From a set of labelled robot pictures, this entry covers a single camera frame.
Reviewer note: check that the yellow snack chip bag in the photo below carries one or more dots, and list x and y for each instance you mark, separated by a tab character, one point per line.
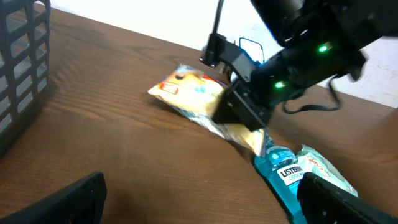
195	95

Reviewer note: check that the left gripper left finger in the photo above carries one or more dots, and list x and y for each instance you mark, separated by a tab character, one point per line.
80	202

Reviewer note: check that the blue Listerine mouthwash bottle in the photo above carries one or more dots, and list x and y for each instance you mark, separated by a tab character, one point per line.
279	168

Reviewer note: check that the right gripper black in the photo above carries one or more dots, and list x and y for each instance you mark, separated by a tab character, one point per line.
284	76

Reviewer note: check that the mint green snack packet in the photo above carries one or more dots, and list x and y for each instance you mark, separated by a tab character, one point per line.
312	161

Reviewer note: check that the grey plastic basket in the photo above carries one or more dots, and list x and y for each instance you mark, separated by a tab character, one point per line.
25	38

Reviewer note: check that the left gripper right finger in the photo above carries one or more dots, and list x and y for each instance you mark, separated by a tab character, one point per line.
323	202

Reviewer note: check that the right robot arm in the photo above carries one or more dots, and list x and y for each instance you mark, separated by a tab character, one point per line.
358	22

